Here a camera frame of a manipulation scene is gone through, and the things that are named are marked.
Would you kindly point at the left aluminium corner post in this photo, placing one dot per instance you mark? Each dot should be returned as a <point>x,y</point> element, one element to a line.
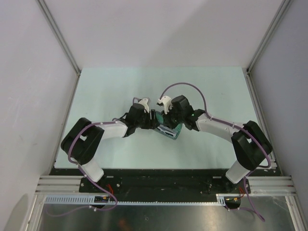
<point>58,34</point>

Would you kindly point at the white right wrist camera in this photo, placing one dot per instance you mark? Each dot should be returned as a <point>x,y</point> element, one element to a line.
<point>166,103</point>

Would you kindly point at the white sunglasses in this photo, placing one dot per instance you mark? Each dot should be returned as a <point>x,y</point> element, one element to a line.
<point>166,131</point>

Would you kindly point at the aluminium rail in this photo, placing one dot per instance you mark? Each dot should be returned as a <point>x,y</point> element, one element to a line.
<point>260,186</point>
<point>256,104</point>

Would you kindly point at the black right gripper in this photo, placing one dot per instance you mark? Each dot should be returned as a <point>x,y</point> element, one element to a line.
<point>166,118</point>

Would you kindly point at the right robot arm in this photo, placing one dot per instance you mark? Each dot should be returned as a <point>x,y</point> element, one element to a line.
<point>250,144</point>

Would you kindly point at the white slotted cable duct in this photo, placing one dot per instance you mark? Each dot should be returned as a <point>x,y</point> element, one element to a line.
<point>217,200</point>

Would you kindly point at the dark green glasses case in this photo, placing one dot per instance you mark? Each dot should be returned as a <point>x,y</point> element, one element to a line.
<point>177,129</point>

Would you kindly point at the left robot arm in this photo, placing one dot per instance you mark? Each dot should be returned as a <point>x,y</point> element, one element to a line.
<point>82,141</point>

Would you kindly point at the aluminium corner post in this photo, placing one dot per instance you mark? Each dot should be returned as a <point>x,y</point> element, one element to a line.
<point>58,34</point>
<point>279,15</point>

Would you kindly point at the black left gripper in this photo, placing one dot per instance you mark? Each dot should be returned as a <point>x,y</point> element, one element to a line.
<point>152,123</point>

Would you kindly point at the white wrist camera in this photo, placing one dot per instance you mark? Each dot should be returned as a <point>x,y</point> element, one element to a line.
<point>145,103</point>
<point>166,103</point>

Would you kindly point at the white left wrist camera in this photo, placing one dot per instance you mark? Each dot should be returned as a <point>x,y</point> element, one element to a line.
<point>145,103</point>

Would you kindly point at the right side aluminium rail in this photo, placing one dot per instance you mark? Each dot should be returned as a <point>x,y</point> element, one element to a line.
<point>256,104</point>

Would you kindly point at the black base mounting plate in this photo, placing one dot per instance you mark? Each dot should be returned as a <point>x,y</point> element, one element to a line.
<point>120,181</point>

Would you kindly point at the aluminium front rail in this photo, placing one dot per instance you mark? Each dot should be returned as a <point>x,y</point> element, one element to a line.
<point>260,186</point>

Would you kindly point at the right aluminium corner post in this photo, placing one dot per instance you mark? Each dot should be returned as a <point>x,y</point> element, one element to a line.
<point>279,15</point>

